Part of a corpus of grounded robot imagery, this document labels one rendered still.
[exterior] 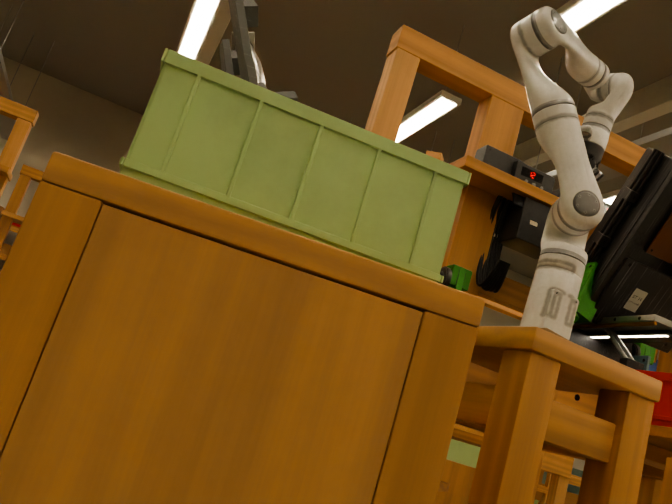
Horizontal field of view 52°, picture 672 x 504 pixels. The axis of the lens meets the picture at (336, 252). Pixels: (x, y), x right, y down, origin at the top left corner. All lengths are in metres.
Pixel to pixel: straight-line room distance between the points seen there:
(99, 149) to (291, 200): 11.31
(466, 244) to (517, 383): 1.21
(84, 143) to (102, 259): 11.36
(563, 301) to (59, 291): 0.95
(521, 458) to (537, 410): 0.08
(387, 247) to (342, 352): 0.16
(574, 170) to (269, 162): 0.80
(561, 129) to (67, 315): 1.08
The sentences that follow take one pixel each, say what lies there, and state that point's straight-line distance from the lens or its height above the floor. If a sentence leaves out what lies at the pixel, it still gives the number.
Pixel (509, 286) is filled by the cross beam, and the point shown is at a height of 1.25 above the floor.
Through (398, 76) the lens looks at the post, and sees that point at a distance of 2.38.
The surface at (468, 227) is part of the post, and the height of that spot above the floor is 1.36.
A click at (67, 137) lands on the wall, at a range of 12.15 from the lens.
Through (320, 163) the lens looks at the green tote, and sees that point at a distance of 0.86.
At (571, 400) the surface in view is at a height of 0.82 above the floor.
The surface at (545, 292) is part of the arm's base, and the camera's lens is 1.40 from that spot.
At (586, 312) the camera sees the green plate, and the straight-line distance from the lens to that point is 2.14.
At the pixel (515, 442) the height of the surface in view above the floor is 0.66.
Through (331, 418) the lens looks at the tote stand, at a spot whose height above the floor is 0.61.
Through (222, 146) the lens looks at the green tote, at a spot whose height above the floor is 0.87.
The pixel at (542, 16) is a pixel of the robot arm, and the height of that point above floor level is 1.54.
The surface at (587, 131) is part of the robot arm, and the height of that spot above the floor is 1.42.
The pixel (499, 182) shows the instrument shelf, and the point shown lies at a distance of 2.33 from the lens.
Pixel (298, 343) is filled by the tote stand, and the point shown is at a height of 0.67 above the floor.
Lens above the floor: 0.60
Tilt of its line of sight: 14 degrees up
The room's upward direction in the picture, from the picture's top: 17 degrees clockwise
